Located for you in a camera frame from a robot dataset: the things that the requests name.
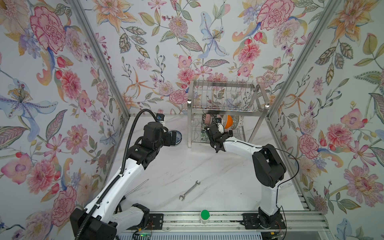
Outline steel open-end wrench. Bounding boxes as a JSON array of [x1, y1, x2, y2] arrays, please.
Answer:
[[179, 181, 201, 201]]

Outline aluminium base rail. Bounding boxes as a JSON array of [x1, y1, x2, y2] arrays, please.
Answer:
[[73, 210, 331, 233]]

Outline steel two-tier dish rack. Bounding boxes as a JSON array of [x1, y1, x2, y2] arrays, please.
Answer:
[[187, 80, 271, 148]]

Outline green leaf pattern bowl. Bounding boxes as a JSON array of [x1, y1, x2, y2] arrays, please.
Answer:
[[201, 132, 209, 142]]

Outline green geometric pattern bowl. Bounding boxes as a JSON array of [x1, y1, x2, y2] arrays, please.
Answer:
[[232, 115, 244, 130]]

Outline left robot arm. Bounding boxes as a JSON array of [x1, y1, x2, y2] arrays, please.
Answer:
[[70, 109, 179, 240]]

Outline blue floral bowl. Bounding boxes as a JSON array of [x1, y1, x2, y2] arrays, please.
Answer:
[[175, 131, 182, 146]]

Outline orange white bowl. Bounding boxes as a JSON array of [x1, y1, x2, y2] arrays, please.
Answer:
[[223, 115, 234, 129]]

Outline green emergency stop button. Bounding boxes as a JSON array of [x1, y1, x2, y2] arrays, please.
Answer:
[[200, 210, 211, 224]]

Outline red pattern bowl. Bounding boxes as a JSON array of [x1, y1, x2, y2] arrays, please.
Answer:
[[203, 114, 212, 126]]

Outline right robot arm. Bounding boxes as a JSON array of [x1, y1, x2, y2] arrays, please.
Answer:
[[205, 123, 287, 230]]

